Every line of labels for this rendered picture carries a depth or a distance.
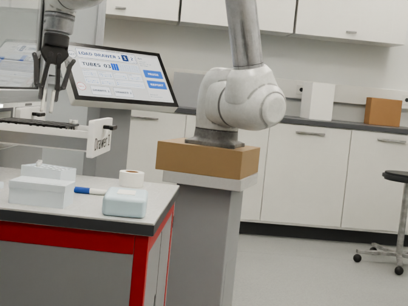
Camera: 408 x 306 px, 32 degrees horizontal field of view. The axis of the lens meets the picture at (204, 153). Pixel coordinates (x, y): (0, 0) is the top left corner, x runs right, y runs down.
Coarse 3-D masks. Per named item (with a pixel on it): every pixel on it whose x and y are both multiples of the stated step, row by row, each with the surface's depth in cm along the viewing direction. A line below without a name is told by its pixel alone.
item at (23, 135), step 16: (0, 128) 210; (16, 128) 210; (32, 128) 210; (48, 128) 209; (80, 128) 233; (16, 144) 210; (32, 144) 210; (48, 144) 209; (64, 144) 209; (80, 144) 209
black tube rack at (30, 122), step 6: (0, 120) 214; (6, 120) 214; (12, 120) 216; (18, 120) 219; (24, 120) 222; (30, 120) 225; (36, 120) 227; (42, 120) 231; (42, 126) 229; (48, 126) 213; (54, 126) 213
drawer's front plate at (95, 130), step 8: (96, 120) 211; (104, 120) 222; (88, 128) 207; (96, 128) 210; (88, 136) 207; (96, 136) 211; (104, 136) 224; (88, 144) 207; (96, 144) 212; (104, 144) 226; (88, 152) 207; (96, 152) 213; (104, 152) 228
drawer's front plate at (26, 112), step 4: (16, 108) 240; (20, 108) 240; (24, 108) 244; (28, 108) 248; (32, 108) 253; (36, 108) 258; (16, 112) 239; (20, 112) 239; (24, 112) 244; (28, 112) 248; (16, 116) 240; (20, 116) 240; (24, 116) 244; (28, 116) 249; (32, 116) 254; (36, 116) 259
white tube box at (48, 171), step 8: (24, 168) 193; (32, 168) 192; (40, 168) 191; (48, 168) 194; (56, 168) 195; (64, 168) 198; (72, 168) 197; (32, 176) 192; (40, 176) 192; (48, 176) 191; (56, 176) 190; (64, 176) 192; (72, 176) 196
